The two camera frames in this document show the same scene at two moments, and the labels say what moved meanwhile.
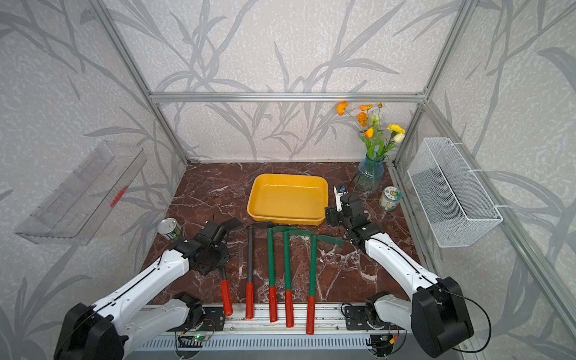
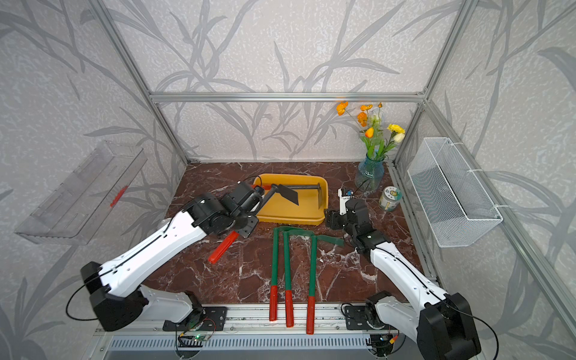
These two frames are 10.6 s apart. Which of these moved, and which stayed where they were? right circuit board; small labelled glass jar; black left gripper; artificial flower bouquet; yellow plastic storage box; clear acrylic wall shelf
Moved: black left gripper
Stayed: artificial flower bouquet; small labelled glass jar; yellow plastic storage box; clear acrylic wall shelf; right circuit board
